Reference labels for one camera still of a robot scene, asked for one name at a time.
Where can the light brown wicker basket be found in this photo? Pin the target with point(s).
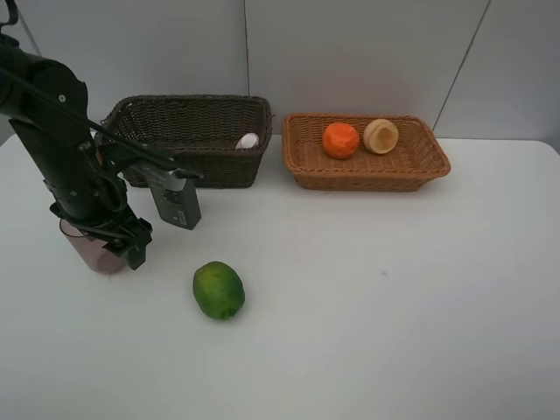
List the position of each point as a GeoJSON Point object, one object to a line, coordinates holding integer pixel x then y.
{"type": "Point", "coordinates": [416, 160]}

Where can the dark green pump bottle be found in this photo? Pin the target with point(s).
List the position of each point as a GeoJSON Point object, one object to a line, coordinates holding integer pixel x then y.
{"type": "Point", "coordinates": [175, 197]}

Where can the pink bottle white cap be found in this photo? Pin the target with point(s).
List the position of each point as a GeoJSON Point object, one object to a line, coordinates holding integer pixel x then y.
{"type": "Point", "coordinates": [248, 141]}

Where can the red yellow peach fruit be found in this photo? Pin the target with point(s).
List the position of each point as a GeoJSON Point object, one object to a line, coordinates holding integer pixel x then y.
{"type": "Point", "coordinates": [380, 136]}

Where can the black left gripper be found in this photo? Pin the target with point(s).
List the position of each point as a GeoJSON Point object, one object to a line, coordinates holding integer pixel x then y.
{"type": "Point", "coordinates": [94, 199]}

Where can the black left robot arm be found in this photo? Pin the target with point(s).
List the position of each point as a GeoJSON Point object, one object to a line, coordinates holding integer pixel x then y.
{"type": "Point", "coordinates": [47, 107]}

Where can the translucent pink plastic cup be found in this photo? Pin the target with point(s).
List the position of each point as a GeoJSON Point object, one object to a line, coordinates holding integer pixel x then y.
{"type": "Point", "coordinates": [91, 250]}

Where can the orange tangerine fruit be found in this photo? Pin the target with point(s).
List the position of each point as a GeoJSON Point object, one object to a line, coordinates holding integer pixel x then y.
{"type": "Point", "coordinates": [340, 140]}

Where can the dark brown wicker basket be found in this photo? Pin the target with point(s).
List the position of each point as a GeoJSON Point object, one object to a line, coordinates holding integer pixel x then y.
{"type": "Point", "coordinates": [200, 130]}

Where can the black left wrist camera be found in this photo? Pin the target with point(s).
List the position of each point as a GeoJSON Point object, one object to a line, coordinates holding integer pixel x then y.
{"type": "Point", "coordinates": [119, 154]}

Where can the green lime fruit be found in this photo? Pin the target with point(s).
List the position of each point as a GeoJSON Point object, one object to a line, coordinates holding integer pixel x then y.
{"type": "Point", "coordinates": [218, 290]}

